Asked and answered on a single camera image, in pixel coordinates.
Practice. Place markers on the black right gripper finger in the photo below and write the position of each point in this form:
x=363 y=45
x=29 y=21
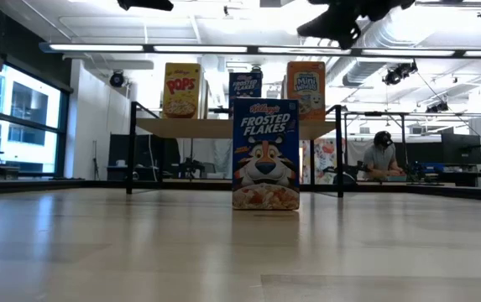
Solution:
x=332 y=27

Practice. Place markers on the orange Mini-Wheats cereal box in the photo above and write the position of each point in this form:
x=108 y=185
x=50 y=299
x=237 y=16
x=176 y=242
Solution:
x=307 y=88

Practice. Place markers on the yellow Corn Pops cereal box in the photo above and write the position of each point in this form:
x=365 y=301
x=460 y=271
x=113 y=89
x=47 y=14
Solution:
x=181 y=90

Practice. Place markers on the blue Frosted Flakes cereal box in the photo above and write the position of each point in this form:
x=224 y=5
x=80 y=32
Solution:
x=265 y=168
x=244 y=86

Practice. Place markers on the long ceiling light strip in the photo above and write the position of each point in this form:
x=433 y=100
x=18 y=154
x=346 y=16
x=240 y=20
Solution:
x=97 y=47

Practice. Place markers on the black track spotlight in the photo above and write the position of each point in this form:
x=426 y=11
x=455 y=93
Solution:
x=397 y=73
x=437 y=107

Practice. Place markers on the ceiling track light fixture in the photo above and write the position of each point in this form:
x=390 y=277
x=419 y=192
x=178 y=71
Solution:
x=450 y=3

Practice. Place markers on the round black ceiling fixture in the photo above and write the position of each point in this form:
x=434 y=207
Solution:
x=117 y=79

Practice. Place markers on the colourful banner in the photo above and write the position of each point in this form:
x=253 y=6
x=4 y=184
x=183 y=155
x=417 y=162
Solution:
x=326 y=161

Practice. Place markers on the person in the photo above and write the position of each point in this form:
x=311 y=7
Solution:
x=380 y=161

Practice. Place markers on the dark cabinet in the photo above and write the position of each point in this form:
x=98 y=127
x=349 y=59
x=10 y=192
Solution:
x=143 y=155

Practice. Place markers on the black monitor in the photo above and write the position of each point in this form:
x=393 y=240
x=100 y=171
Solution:
x=460 y=149

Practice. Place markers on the silver ventilation duct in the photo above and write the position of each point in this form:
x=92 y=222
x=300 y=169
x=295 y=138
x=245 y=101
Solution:
x=362 y=71

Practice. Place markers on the black pipe frame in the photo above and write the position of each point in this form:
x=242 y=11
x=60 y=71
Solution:
x=374 y=113

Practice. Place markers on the wooden shelf black metal frame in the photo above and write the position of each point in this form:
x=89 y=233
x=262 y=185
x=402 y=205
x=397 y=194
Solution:
x=181 y=128

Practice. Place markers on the large window with dark frame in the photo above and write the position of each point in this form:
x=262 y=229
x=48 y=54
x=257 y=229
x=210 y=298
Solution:
x=30 y=126

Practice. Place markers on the black aluminium table frame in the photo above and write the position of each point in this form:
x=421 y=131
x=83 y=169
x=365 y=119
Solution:
x=55 y=184

